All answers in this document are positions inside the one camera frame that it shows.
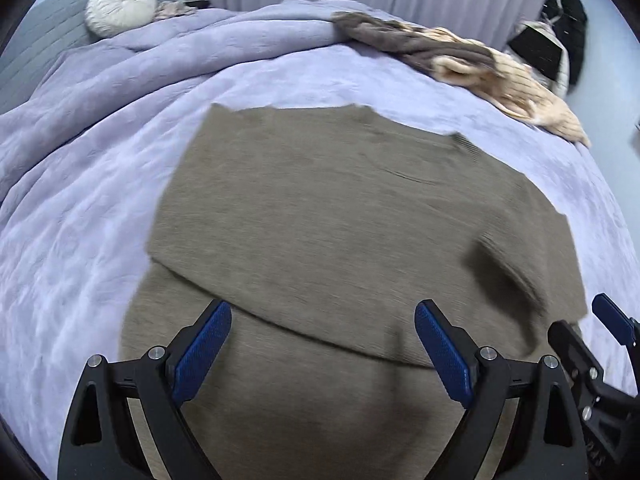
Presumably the olive brown knit sweater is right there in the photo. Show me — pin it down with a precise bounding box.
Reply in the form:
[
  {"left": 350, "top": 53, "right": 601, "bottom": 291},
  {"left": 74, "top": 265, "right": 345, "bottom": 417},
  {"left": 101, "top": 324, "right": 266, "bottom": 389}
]
[{"left": 119, "top": 102, "right": 588, "bottom": 480}]

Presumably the lavender embossed blanket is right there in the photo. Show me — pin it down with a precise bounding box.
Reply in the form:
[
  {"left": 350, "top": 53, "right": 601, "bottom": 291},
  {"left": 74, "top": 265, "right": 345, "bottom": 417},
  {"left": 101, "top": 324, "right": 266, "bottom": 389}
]
[{"left": 0, "top": 42, "right": 640, "bottom": 480}]

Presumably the brown fleece garment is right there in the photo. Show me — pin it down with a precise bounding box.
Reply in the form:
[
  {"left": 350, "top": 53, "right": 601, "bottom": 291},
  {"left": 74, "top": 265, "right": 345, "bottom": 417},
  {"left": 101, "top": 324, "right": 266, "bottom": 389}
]
[{"left": 332, "top": 11, "right": 503, "bottom": 80}]

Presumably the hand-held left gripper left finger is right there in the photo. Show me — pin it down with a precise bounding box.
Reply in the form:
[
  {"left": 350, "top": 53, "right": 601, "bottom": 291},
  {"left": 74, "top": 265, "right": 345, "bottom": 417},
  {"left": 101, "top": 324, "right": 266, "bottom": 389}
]
[{"left": 57, "top": 300, "right": 233, "bottom": 480}]

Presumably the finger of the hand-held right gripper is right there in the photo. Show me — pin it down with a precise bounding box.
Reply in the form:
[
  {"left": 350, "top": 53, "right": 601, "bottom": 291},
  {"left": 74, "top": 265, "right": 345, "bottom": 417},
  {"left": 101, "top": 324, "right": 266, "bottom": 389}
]
[
  {"left": 547, "top": 320, "right": 607, "bottom": 411},
  {"left": 591, "top": 293, "right": 640, "bottom": 351}
]

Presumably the crumpled beige cloth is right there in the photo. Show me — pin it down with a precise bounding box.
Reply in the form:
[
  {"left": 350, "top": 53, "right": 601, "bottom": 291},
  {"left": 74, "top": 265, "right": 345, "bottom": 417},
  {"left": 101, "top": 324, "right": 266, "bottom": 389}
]
[{"left": 154, "top": 0, "right": 199, "bottom": 23}]

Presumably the cream striped garment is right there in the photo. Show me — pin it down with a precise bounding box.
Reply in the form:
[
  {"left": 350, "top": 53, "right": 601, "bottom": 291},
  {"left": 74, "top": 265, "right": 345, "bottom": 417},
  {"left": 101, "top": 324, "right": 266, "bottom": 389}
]
[{"left": 431, "top": 26, "right": 592, "bottom": 149}]

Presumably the lavender comforter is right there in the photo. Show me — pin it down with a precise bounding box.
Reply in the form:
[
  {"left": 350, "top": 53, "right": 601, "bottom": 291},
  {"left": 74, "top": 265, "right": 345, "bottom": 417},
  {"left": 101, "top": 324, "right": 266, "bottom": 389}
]
[{"left": 0, "top": 0, "right": 416, "bottom": 201}]

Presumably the grey padded headboard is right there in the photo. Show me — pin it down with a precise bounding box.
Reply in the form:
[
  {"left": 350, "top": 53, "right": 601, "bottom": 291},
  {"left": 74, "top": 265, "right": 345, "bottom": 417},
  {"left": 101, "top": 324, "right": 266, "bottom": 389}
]
[{"left": 0, "top": 0, "right": 176, "bottom": 113}]

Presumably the black bag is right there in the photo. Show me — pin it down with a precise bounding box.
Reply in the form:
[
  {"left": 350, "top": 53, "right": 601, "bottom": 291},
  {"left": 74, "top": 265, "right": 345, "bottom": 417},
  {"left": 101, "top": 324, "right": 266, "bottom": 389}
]
[{"left": 506, "top": 25, "right": 567, "bottom": 82}]

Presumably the round white pleated pillow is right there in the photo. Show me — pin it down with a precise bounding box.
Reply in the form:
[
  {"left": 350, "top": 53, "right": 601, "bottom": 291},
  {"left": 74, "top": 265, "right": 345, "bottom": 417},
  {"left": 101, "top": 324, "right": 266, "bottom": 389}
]
[{"left": 85, "top": 0, "right": 157, "bottom": 39}]

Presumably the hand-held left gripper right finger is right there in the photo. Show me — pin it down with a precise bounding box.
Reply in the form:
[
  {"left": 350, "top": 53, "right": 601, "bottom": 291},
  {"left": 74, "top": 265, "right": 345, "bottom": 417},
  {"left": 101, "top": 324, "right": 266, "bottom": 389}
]
[{"left": 414, "top": 299, "right": 589, "bottom": 480}]

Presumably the black hanging garment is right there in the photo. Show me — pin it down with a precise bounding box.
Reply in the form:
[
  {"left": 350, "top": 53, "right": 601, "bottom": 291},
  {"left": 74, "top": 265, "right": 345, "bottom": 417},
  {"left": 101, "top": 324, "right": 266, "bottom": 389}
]
[{"left": 542, "top": 0, "right": 589, "bottom": 86}]

